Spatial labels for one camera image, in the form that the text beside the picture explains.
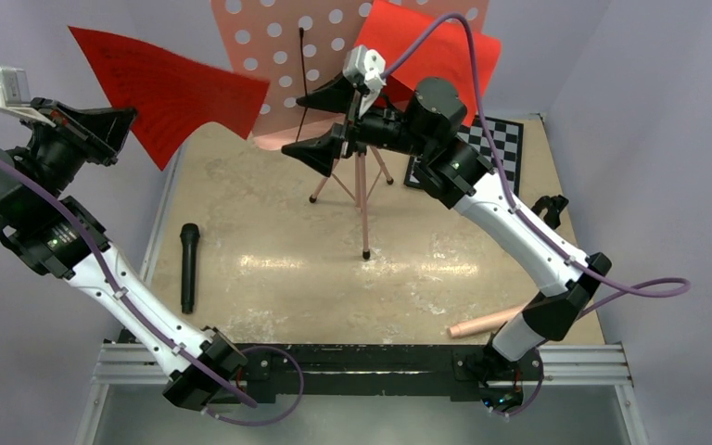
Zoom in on aluminium table frame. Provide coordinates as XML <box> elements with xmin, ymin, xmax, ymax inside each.
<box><xmin>73</xmin><ymin>141</ymin><xmax>649</xmax><ymax>445</ymax></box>

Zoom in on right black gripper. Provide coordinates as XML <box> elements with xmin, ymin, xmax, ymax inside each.
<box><xmin>281</xmin><ymin>70</ymin><xmax>432</xmax><ymax>178</ymax></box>

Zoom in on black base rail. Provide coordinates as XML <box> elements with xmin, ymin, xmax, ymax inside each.
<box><xmin>116</xmin><ymin>328</ymin><xmax>548</xmax><ymax>407</ymax></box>

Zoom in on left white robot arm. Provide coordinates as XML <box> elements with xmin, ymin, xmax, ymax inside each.
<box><xmin>0</xmin><ymin>97</ymin><xmax>254</xmax><ymax>411</ymax></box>

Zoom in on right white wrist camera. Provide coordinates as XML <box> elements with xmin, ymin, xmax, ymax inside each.
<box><xmin>342</xmin><ymin>44</ymin><xmax>387</xmax><ymax>117</ymax></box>

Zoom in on black white checkerboard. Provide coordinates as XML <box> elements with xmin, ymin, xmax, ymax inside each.
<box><xmin>404</xmin><ymin>115</ymin><xmax>526</xmax><ymax>197</ymax></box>

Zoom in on red sheet music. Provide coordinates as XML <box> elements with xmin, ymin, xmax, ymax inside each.
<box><xmin>70</xmin><ymin>27</ymin><xmax>270</xmax><ymax>170</ymax></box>
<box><xmin>355</xmin><ymin>0</ymin><xmax>502</xmax><ymax>124</ymax></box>

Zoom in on black microphone desk stand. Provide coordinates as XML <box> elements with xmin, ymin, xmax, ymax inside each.
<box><xmin>531</xmin><ymin>195</ymin><xmax>569</xmax><ymax>230</ymax></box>

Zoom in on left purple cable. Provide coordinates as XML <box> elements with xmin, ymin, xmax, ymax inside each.
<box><xmin>0</xmin><ymin>134</ymin><xmax>259</xmax><ymax>410</ymax></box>

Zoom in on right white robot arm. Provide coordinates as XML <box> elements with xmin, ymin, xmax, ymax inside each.
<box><xmin>281</xmin><ymin>75</ymin><xmax>612</xmax><ymax>377</ymax></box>

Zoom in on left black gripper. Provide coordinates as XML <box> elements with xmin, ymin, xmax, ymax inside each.
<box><xmin>13</xmin><ymin>98</ymin><xmax>134</xmax><ymax>200</ymax></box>

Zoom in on black microphone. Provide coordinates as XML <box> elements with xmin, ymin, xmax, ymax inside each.
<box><xmin>180</xmin><ymin>222</ymin><xmax>200</xmax><ymax>314</ymax></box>

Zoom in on pink tripod music stand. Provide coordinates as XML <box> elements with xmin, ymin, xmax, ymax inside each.
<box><xmin>210</xmin><ymin>0</ymin><xmax>492</xmax><ymax>261</ymax></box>

